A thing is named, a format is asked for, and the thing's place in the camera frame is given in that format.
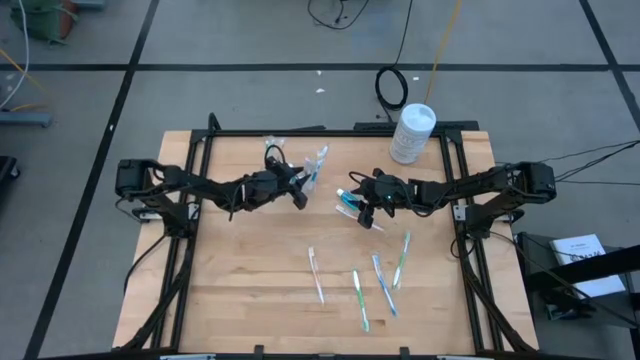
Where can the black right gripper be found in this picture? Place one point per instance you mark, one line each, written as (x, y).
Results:
(395, 195)

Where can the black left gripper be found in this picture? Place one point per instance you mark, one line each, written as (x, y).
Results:
(260, 187)

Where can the blue mouthwash bottle white cap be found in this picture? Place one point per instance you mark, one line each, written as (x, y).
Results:
(345, 197)

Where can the blue toothbrush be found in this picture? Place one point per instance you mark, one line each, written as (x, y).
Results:
(384, 285)
(316, 172)

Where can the green toothbrush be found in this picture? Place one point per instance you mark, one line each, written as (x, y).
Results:
(401, 260)
(361, 300)

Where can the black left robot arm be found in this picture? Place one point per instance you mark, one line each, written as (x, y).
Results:
(165, 187)

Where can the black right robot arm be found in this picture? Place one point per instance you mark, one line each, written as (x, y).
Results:
(480, 187)

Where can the clear acrylic toothbrush holder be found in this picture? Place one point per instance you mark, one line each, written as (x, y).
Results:
(320, 187)

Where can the white wipes canister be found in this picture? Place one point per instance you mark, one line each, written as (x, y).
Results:
(412, 135)

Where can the white booklet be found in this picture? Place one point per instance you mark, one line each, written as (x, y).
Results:
(580, 255)

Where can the black cart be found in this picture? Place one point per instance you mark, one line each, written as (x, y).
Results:
(575, 272)

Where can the grey floor bar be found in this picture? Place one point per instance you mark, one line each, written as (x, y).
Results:
(25, 119)

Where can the black floor stand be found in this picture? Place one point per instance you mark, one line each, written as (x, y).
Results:
(6, 172)

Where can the green bag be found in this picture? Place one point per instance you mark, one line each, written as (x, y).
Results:
(42, 20)

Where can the black aluminium table frame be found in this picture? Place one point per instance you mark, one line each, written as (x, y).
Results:
(240, 133)

